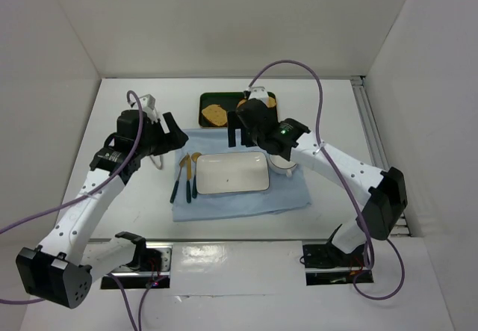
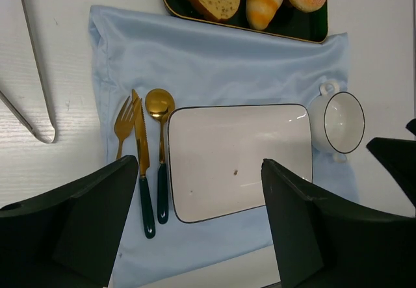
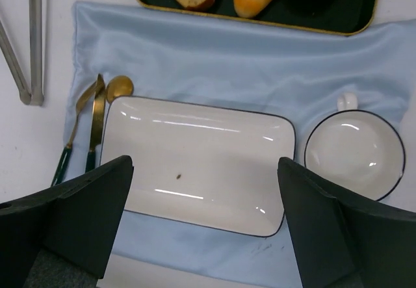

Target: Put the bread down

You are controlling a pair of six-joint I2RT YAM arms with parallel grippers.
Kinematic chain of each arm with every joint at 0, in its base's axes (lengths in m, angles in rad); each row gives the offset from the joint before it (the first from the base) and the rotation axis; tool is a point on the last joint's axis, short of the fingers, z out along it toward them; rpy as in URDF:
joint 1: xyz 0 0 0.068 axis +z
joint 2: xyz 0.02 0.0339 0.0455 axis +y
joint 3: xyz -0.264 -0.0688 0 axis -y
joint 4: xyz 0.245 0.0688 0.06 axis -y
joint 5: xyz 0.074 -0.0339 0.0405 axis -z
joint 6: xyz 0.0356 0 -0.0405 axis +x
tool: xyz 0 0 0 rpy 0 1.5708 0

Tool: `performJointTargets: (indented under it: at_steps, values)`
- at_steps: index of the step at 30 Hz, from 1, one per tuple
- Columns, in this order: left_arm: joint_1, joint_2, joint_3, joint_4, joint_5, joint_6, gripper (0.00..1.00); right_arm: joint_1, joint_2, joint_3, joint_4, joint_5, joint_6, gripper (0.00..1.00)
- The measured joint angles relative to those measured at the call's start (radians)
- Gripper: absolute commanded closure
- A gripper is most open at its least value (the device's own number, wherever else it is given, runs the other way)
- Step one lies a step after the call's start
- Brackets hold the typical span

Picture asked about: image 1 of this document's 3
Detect silver metal tongs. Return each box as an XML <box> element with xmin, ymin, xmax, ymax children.
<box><xmin>149</xmin><ymin>155</ymin><xmax>163</xmax><ymax>170</ymax></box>

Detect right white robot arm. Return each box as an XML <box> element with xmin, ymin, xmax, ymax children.
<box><xmin>227</xmin><ymin>99</ymin><xmax>408</xmax><ymax>267</ymax></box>

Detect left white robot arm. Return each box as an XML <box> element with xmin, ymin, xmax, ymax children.
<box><xmin>16</xmin><ymin>110</ymin><xmax>188</xmax><ymax>309</ymax></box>

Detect left bread slice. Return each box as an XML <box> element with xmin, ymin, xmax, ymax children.
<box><xmin>201</xmin><ymin>104</ymin><xmax>228</xmax><ymax>127</ymax></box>

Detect bread slice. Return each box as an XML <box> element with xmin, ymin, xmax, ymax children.
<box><xmin>267</xmin><ymin>96</ymin><xmax>277</xmax><ymax>108</ymax></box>
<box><xmin>201</xmin><ymin>104</ymin><xmax>228</xmax><ymax>127</ymax></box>

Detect right bread slice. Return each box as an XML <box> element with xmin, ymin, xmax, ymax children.
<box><xmin>267</xmin><ymin>96</ymin><xmax>277</xmax><ymax>108</ymax></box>

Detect dark green serving tray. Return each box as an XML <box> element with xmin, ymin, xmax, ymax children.
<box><xmin>196</xmin><ymin>90</ymin><xmax>280</xmax><ymax>129</ymax></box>

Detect sugared orange donut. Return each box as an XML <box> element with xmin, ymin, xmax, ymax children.
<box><xmin>236</xmin><ymin>99</ymin><xmax>248</xmax><ymax>110</ymax></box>

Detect white rectangular plate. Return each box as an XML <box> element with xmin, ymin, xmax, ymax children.
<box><xmin>196</xmin><ymin>152</ymin><xmax>270</xmax><ymax>195</ymax></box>

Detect light blue cloth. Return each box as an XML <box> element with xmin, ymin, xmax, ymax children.
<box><xmin>172</xmin><ymin>129</ymin><xmax>311</xmax><ymax>222</ymax></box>

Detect gold fork green handle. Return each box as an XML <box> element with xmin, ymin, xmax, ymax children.
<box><xmin>170</xmin><ymin>154</ymin><xmax>189</xmax><ymax>204</ymax></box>

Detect gold knife green handle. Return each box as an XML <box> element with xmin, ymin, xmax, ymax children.
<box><xmin>186</xmin><ymin>154</ymin><xmax>192</xmax><ymax>203</ymax></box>

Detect gold spoon green handle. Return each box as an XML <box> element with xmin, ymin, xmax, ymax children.
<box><xmin>191</xmin><ymin>152</ymin><xmax>202</xmax><ymax>199</ymax></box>

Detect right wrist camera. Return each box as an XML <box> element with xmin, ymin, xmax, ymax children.
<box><xmin>244</xmin><ymin>87</ymin><xmax>270</xmax><ymax>108</ymax></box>

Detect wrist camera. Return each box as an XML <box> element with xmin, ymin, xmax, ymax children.
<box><xmin>244</xmin><ymin>87</ymin><xmax>270</xmax><ymax>108</ymax></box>
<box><xmin>140</xmin><ymin>94</ymin><xmax>159</xmax><ymax>123</ymax></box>

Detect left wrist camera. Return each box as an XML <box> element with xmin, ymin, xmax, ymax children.
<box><xmin>140</xmin><ymin>94</ymin><xmax>159</xmax><ymax>123</ymax></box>

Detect white bowl with handles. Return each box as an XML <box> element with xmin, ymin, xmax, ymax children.
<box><xmin>268</xmin><ymin>155</ymin><xmax>297</xmax><ymax>178</ymax></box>

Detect aluminium rail frame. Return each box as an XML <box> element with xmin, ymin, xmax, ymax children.
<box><xmin>350</xmin><ymin>75</ymin><xmax>412</xmax><ymax>238</ymax></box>

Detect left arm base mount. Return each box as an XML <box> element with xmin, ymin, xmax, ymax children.
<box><xmin>111</xmin><ymin>243</ymin><xmax>173</xmax><ymax>290</ymax></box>

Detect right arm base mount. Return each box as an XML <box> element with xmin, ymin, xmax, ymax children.
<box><xmin>299</xmin><ymin>244</ymin><xmax>373</xmax><ymax>286</ymax></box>

